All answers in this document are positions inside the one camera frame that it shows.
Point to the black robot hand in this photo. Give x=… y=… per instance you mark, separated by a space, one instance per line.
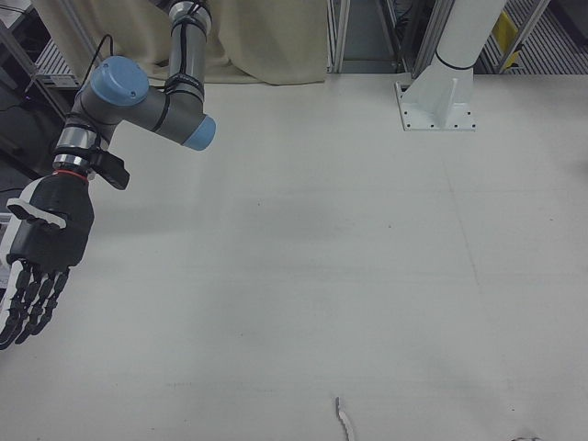
x=55 y=229

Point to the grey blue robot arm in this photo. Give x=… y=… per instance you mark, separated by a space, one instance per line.
x=138 y=105

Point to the metal shelf rack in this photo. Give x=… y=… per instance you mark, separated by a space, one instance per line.
x=50 y=59

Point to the beige curtain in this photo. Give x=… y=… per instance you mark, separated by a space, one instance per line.
x=257 y=41

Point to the white zip tie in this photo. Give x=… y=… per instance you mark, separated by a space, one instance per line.
x=344 y=415

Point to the yellow tag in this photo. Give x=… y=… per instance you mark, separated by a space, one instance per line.
x=505 y=32

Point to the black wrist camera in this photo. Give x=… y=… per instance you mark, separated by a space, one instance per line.
x=112 y=170

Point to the aluminium profile frame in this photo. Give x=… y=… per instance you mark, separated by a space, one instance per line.
x=337 y=37

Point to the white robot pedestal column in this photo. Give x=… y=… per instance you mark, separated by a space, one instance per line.
x=455 y=59

